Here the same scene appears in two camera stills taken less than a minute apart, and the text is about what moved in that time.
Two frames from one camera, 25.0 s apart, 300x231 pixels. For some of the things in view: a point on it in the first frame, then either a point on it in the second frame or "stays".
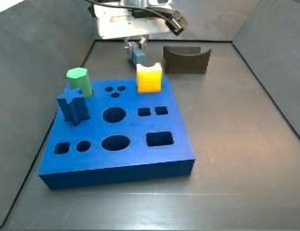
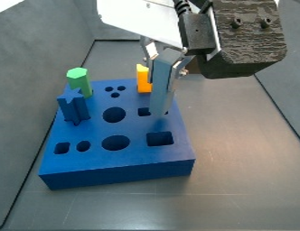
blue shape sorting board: [134, 140] stays
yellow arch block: [149, 78] stays
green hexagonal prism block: [79, 79] stays
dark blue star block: [73, 106] stays
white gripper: [117, 23] → [153, 19]
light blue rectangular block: [138, 56] → [162, 69]
